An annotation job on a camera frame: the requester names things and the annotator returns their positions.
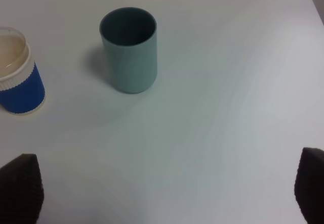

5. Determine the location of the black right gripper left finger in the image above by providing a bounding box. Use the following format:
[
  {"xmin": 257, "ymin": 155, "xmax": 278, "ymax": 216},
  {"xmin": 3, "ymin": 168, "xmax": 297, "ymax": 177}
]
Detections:
[{"xmin": 1, "ymin": 154, "xmax": 45, "ymax": 223}]

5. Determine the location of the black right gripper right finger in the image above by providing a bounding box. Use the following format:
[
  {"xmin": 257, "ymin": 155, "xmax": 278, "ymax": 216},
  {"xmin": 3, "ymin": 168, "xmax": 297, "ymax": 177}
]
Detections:
[{"xmin": 294, "ymin": 148, "xmax": 323, "ymax": 223}]

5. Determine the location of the blue sleeved paper cup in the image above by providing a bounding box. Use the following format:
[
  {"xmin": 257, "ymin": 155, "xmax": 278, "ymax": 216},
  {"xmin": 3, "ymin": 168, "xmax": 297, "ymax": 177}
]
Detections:
[{"xmin": 1, "ymin": 27, "xmax": 46, "ymax": 114}]

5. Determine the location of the teal cylindrical cup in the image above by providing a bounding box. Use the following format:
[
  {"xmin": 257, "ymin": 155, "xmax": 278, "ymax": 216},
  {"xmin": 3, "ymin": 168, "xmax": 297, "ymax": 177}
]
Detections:
[{"xmin": 99, "ymin": 7, "xmax": 157, "ymax": 94}]

